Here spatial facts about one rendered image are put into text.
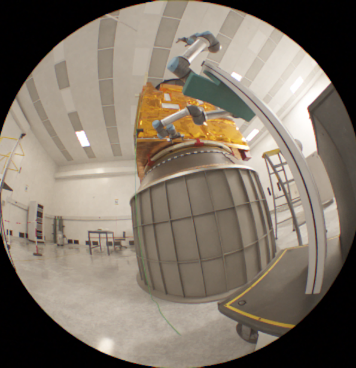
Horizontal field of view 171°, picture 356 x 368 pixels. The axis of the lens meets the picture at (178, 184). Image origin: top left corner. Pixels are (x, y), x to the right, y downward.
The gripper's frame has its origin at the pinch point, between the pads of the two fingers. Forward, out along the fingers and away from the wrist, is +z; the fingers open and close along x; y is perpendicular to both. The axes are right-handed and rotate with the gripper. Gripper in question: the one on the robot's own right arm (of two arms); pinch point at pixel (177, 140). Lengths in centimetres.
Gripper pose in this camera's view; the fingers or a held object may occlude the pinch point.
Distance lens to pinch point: 146.7
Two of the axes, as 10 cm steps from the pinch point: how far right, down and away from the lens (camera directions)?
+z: 2.3, 1.5, 9.6
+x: 9.5, -2.4, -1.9
